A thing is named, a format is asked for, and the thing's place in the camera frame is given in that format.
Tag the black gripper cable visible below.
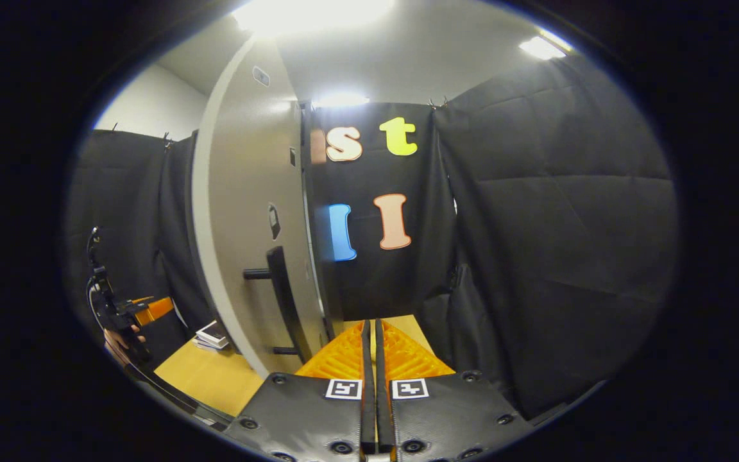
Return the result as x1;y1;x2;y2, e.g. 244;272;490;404
86;276;110;338

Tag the ceiling light panel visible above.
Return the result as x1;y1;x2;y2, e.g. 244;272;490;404
232;0;397;37
518;29;573;61

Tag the black cabinet door handle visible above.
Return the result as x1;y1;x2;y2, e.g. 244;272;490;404
243;246;314;364

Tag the black backdrop cloth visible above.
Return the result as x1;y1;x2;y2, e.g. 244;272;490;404
65;55;679;421

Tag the white portrait cover book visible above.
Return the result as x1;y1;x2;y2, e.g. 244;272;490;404
196;320;231;345

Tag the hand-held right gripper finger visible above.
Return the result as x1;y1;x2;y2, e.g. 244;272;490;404
225;320;371;462
376;320;534;462

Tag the white cabinet door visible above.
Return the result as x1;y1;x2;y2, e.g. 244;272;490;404
191;35;332;381

